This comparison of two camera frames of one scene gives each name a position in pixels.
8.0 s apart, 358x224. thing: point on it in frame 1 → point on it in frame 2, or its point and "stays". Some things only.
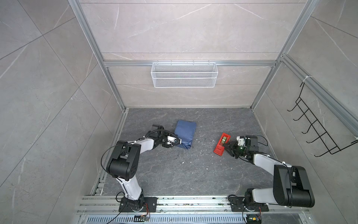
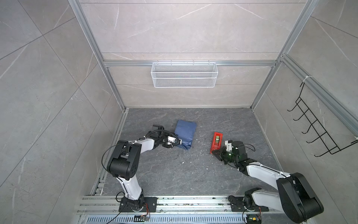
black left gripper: x=170 y=138 stays
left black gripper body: x=163 y=140 stays
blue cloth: x=185 y=130 stays
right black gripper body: x=239 y=150 → x=227 y=156
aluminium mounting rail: x=184 y=210 stays
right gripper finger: x=229 y=148 → x=217 y=153
